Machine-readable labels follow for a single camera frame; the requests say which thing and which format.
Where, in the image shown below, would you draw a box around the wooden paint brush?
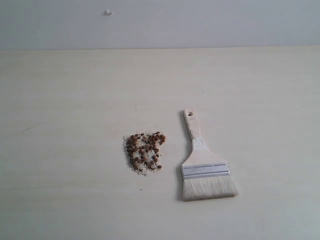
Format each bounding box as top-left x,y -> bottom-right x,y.
181,108 -> 238,202

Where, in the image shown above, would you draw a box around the brown pellets and white crumbs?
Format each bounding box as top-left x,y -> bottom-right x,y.
122,131 -> 167,176

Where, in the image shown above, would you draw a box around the white wall hook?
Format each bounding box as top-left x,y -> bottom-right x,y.
103,9 -> 113,16

